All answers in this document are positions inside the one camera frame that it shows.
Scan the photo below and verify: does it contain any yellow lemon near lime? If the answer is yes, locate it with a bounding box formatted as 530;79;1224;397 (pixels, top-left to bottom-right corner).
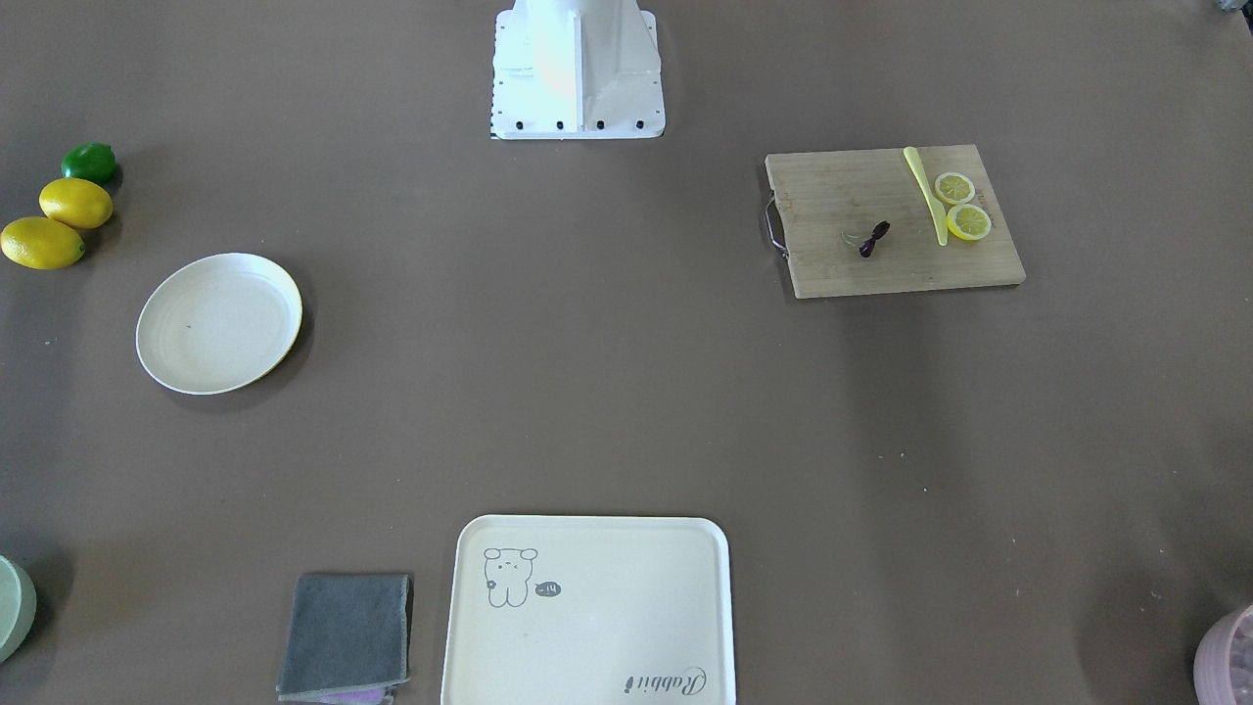
38;177;114;229

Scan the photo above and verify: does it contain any upper lemon slice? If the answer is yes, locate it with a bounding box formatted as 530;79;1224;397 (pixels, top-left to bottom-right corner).
933;172;976;207

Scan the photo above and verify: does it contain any yellow plastic knife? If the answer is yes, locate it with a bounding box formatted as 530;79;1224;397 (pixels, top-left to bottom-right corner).
903;147;949;247

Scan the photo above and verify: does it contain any mint green bowl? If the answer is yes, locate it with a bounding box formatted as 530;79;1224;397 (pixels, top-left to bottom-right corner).
0;556;38;662

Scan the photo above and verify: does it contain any cream rectangular rabbit tray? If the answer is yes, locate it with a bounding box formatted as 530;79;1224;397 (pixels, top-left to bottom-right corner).
441;516;737;704

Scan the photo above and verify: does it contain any grey folded cloth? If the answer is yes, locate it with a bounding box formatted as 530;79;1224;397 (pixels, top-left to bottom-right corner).
276;574;411;704

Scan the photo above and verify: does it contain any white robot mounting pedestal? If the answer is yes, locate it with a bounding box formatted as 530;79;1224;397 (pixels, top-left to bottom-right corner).
489;1;667;140

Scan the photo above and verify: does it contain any pink bowl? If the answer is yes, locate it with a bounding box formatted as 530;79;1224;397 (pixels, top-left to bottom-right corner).
1193;606;1252;704

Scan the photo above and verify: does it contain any bamboo cutting board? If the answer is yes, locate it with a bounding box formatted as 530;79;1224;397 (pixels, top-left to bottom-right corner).
766;144;1026;301

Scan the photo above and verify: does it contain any lower lemon slice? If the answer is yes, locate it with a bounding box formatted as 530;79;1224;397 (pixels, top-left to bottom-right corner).
946;204;992;242

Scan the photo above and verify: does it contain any lemon slice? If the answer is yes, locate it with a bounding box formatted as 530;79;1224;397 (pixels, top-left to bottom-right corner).
933;172;976;207
946;204;992;242

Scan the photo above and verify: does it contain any green lime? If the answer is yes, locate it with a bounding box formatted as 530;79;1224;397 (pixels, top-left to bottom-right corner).
60;142;119;187

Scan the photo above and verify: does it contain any round cream plate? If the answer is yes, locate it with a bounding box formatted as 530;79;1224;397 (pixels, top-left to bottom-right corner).
134;253;303;396

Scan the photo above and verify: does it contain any yellow lemon outer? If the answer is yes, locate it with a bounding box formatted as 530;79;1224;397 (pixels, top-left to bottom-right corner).
1;217;86;269

